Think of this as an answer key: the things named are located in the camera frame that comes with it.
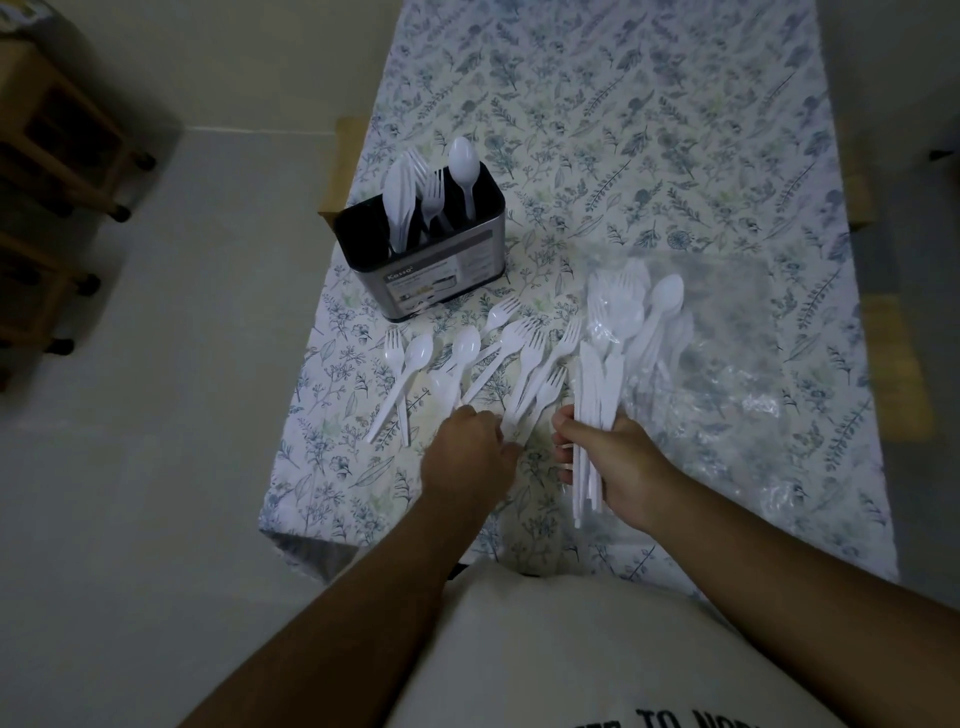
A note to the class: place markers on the person's right hand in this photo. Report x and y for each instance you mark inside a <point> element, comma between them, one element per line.
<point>630,472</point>

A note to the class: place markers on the person's left hand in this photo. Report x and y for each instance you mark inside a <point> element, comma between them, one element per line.
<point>465,465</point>

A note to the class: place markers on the white plastic fork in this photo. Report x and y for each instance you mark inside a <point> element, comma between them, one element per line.
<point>514,337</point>
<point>394,349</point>
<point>551,386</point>
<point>568,341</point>
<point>501,315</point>
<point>534,352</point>

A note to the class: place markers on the clear plastic bag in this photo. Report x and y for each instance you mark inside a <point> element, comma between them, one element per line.
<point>735,337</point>

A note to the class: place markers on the pile of white plastic cutlery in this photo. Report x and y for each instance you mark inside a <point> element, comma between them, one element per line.
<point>664,296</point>

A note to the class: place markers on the steel cutlery caddy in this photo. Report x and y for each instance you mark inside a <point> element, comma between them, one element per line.
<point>442,285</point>

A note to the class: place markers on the bunch of white plastic cutlery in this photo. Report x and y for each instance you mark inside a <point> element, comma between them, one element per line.
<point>461,157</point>

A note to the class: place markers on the person's left forearm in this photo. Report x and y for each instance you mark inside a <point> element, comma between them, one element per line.
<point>337,630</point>

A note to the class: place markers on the person's right forearm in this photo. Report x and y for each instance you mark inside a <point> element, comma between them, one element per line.
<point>787,592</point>

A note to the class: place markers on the wooden stool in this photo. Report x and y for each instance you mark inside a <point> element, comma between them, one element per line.
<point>896,375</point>
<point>56,315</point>
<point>15,75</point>
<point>345,172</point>

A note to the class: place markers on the blue floral tablecloth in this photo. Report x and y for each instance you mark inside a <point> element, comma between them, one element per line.
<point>637,150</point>

